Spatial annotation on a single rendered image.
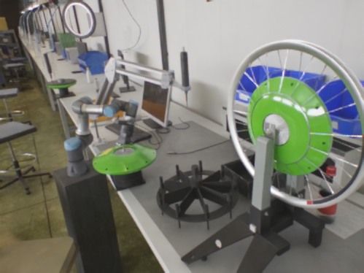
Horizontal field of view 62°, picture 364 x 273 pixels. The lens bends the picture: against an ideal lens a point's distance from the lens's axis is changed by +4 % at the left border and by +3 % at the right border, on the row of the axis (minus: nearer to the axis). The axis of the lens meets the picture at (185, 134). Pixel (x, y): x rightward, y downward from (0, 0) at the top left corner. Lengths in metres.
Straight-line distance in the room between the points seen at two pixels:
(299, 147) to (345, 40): 0.70
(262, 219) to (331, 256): 0.27
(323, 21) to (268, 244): 1.00
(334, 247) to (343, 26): 0.89
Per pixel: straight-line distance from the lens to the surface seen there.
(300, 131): 0.91
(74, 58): 6.15
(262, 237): 1.07
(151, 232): 1.24
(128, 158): 1.43
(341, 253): 1.23
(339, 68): 0.83
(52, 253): 1.77
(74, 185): 1.84
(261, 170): 0.97
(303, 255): 1.18
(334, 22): 1.54
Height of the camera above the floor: 1.71
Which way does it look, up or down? 22 degrees down
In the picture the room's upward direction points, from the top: 4 degrees counter-clockwise
